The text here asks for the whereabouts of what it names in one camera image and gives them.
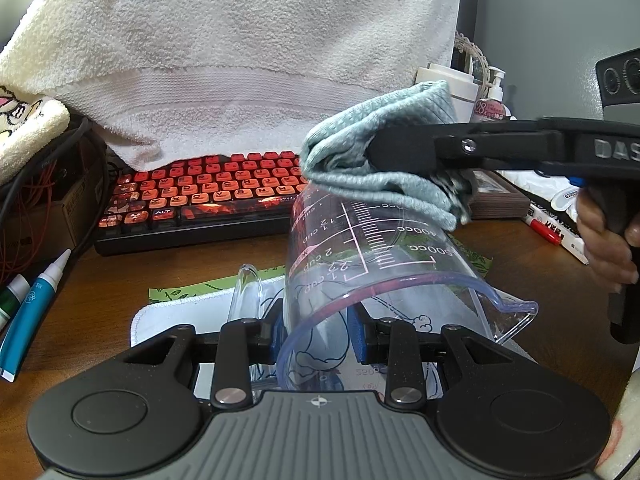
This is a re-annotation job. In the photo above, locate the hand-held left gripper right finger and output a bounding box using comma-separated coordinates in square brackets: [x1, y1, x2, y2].
[346, 306, 522, 407]

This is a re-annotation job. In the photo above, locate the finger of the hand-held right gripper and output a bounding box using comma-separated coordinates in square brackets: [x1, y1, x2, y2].
[366, 118, 577, 175]

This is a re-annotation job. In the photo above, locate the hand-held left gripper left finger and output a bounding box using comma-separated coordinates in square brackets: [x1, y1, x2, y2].
[122, 305, 287, 408]

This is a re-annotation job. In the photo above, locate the grey-green cleaning cloth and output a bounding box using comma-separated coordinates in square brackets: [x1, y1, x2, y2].
[299, 80, 473, 231]

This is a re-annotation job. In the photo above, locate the clear plastic measuring cup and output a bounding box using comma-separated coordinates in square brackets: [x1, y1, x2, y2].
[227, 182, 540, 401]

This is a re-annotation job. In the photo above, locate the white cylindrical container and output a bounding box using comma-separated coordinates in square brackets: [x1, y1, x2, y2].
[416, 62, 480, 123]

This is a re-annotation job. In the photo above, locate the person's right hand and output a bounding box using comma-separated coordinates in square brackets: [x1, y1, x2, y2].
[577, 187, 640, 293]

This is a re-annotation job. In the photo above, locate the white pump bottle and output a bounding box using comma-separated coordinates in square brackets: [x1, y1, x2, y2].
[475, 67, 511, 123]

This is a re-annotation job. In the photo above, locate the white printed box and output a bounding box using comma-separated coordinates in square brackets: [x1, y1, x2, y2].
[522, 175, 591, 266]

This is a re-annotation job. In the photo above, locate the red marker pen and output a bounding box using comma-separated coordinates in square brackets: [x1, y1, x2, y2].
[522, 215, 563, 248]

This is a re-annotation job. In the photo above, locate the white cartoon printed mat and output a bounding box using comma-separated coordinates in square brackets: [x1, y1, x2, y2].
[131, 275, 436, 401]

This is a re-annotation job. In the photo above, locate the green leaf printed mat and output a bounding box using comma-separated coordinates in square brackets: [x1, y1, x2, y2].
[149, 245, 493, 303]

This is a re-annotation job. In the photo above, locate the lace-edged round mirror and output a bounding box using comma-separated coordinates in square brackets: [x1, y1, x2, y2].
[454, 30, 488, 86]

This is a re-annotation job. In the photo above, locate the black monitor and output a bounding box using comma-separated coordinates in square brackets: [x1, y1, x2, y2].
[450, 0, 481, 68]

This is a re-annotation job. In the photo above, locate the black keyboard with red keys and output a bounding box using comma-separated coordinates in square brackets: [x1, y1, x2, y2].
[94, 151, 311, 257]

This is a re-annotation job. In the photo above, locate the large white towel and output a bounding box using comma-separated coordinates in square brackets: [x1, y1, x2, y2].
[0, 0, 463, 173]

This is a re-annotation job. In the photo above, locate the brown cardboard box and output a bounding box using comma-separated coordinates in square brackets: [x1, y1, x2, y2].
[47, 160, 108, 261]

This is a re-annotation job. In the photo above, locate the blue tube with white nozzle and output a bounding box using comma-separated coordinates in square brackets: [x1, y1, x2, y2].
[0, 249, 72, 383]

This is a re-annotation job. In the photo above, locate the green and white tube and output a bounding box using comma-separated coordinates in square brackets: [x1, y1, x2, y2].
[0, 274, 32, 333]

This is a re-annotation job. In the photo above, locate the pale printed cloth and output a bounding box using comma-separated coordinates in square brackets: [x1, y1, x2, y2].
[600, 375, 640, 480]

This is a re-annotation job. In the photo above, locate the cream cartoon printed towel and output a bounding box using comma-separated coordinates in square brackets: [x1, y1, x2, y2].
[0, 85, 71, 183]

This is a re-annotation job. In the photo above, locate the dark wooden frame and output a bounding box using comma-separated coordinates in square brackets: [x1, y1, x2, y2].
[470, 170, 531, 220]

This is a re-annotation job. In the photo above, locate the orange cable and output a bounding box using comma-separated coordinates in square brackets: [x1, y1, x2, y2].
[0, 160, 56, 281]

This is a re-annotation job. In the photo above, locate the cardboard box with cables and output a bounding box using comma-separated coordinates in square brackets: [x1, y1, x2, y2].
[0, 117, 108, 271]

